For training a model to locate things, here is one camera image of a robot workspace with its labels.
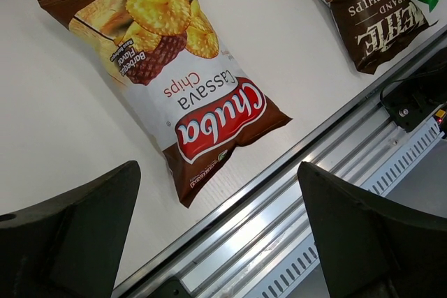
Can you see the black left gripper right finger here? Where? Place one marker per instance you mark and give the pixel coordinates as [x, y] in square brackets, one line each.
[370, 246]

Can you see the white slotted cable duct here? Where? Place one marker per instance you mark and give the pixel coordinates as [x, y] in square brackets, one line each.
[374, 157]

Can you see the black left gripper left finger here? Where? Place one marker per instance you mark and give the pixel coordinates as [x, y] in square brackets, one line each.
[70, 245]

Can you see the brown Kettle sea salt bag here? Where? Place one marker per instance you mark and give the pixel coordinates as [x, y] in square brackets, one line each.
[375, 31]

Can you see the brown Chuba barbeque bag centre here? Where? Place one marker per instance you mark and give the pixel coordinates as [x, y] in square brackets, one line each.
[178, 77]

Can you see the aluminium mounting rail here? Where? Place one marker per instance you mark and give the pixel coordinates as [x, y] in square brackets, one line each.
[259, 243]

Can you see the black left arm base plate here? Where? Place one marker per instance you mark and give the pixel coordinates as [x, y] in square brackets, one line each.
[171, 288]

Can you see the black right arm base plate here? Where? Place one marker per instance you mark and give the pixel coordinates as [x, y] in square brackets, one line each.
[418, 96]

